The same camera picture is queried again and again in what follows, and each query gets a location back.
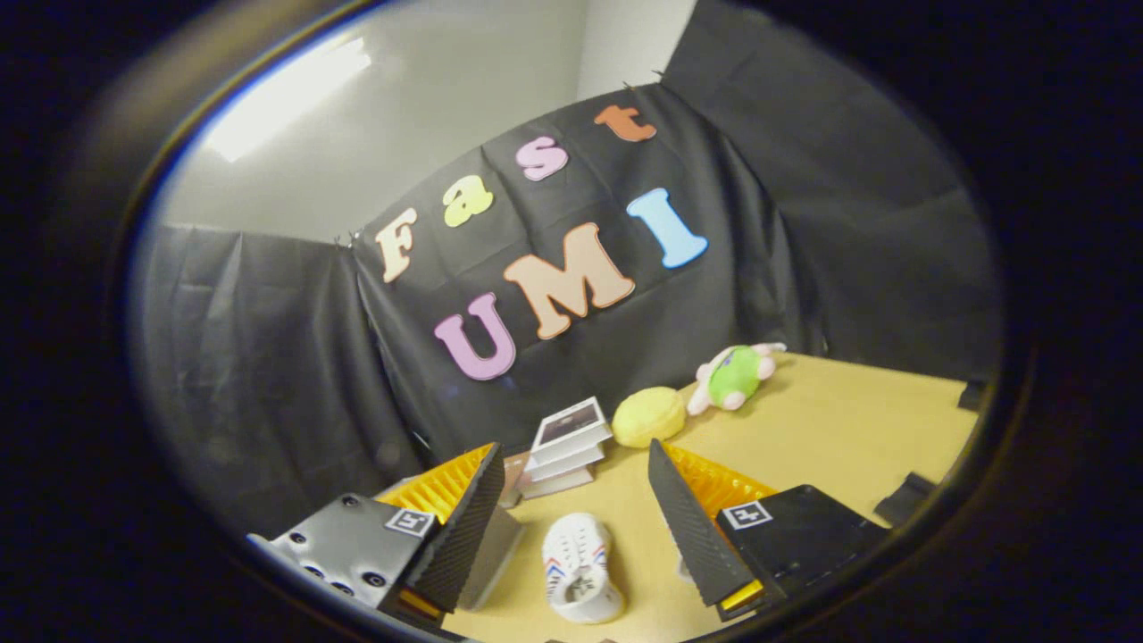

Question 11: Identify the ceiling light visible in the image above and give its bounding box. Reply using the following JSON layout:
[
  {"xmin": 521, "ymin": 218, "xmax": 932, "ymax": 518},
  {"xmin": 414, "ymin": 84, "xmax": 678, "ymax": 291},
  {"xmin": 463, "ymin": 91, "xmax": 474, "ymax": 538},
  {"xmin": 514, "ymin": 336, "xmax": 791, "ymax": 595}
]
[{"xmin": 201, "ymin": 36, "xmax": 374, "ymax": 164}]

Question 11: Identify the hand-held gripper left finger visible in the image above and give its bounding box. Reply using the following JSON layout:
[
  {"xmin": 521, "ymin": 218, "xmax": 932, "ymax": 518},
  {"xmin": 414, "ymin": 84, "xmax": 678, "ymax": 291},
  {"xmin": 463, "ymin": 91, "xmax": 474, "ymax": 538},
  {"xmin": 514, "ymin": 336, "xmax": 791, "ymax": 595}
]
[{"xmin": 246, "ymin": 442, "xmax": 528, "ymax": 630}]

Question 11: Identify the yellow plush toy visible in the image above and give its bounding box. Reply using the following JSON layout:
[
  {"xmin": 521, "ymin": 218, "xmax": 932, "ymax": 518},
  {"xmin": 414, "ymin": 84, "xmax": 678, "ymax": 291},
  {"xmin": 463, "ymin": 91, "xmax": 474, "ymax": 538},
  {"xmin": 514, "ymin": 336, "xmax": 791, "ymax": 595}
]
[{"xmin": 612, "ymin": 386, "xmax": 688, "ymax": 449}]

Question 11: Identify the white book pink cover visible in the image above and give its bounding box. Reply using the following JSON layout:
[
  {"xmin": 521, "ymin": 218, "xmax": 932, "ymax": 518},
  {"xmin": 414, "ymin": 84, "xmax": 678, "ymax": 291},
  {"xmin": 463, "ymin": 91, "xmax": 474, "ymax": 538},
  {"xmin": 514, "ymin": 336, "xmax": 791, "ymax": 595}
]
[{"xmin": 520, "ymin": 466, "xmax": 596, "ymax": 500}]

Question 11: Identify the grey fabric storage box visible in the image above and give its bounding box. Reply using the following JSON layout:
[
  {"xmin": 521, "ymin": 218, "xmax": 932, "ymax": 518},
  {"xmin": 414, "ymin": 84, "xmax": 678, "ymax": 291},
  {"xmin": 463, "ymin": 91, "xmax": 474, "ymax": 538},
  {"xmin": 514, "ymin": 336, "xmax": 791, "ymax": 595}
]
[{"xmin": 455, "ymin": 505, "xmax": 526, "ymax": 613}]

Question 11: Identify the plain white book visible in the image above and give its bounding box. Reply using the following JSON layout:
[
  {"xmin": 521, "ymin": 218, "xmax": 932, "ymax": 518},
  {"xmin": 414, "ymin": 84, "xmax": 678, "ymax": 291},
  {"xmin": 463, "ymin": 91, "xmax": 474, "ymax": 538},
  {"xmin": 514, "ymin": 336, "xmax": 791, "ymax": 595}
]
[{"xmin": 525, "ymin": 438, "xmax": 606, "ymax": 481}]

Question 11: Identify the white book dark photo cover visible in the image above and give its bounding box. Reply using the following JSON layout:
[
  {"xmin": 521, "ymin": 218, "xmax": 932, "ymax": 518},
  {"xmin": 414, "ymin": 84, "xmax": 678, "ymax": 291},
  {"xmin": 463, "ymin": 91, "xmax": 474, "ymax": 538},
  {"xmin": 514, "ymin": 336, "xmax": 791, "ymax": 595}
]
[{"xmin": 532, "ymin": 397, "xmax": 613, "ymax": 455}]

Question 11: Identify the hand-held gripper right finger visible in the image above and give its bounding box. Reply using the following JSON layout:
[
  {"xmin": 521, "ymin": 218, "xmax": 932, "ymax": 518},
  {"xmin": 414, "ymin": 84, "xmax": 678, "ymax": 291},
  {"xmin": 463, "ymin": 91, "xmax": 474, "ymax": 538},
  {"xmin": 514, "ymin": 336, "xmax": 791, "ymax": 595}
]
[{"xmin": 647, "ymin": 438, "xmax": 894, "ymax": 623}]

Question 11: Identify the green and pink plush toy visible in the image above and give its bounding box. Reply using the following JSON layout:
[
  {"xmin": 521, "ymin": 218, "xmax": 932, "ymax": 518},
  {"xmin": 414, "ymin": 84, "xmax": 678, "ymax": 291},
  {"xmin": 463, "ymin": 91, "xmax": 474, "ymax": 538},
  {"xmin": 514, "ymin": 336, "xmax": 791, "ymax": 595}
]
[{"xmin": 686, "ymin": 342, "xmax": 788, "ymax": 417}]

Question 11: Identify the brown cover book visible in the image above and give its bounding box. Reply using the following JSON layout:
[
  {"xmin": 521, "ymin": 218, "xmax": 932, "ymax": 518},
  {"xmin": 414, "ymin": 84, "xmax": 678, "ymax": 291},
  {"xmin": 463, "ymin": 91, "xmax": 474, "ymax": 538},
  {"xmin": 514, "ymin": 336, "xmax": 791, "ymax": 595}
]
[{"xmin": 500, "ymin": 451, "xmax": 533, "ymax": 510}]

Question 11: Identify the black backdrop cloth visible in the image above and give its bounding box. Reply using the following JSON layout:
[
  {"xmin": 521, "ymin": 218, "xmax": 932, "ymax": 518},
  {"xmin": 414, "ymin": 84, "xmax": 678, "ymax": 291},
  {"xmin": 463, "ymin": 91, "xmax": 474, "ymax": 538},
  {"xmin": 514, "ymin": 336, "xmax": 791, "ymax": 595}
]
[{"xmin": 134, "ymin": 0, "xmax": 1005, "ymax": 537}]

